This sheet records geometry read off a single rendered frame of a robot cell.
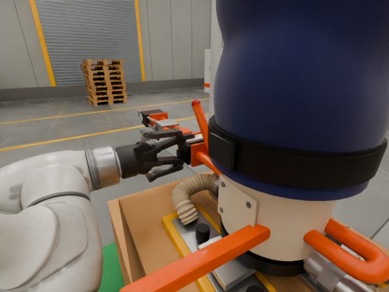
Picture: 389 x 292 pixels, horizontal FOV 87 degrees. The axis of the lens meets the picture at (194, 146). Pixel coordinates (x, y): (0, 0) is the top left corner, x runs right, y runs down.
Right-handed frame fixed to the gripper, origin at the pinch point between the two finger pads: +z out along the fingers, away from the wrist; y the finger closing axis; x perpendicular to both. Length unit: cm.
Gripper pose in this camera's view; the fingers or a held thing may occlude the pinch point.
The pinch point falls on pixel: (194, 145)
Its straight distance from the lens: 56.0
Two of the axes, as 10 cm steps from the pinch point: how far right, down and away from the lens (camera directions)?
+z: 8.7, -2.0, 4.6
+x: 5.0, 3.4, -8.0
